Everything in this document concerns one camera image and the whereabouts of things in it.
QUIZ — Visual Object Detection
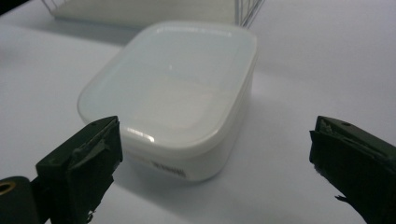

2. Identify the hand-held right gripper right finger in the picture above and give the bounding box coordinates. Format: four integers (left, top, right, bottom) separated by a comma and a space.
308, 115, 396, 224

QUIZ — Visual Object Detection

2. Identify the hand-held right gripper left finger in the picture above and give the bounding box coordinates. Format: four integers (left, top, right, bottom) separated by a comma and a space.
35, 115, 124, 224

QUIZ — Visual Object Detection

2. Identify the white plastic lidded container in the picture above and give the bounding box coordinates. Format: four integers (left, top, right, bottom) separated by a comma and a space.
77, 21, 260, 183

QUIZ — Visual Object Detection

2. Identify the metal wire rack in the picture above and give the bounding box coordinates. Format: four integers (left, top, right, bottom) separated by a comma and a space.
41, 0, 266, 29

